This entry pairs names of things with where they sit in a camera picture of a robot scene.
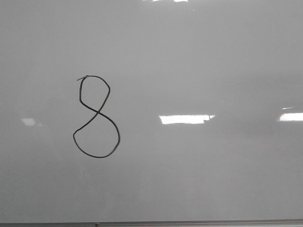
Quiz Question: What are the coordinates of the white whiteboard with aluminium frame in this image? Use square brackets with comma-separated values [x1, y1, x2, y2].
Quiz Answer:
[0, 0, 303, 223]

